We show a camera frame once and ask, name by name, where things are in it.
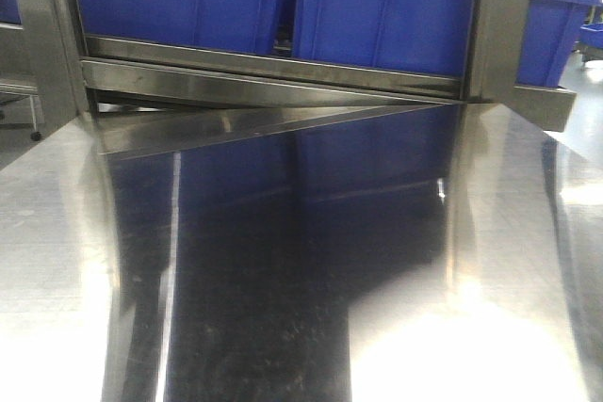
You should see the blue plastic bin right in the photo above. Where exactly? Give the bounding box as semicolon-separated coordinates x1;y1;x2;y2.
291;0;602;88

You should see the stainless steel shelf rack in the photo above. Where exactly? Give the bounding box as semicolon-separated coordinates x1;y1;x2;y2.
0;0;579;163

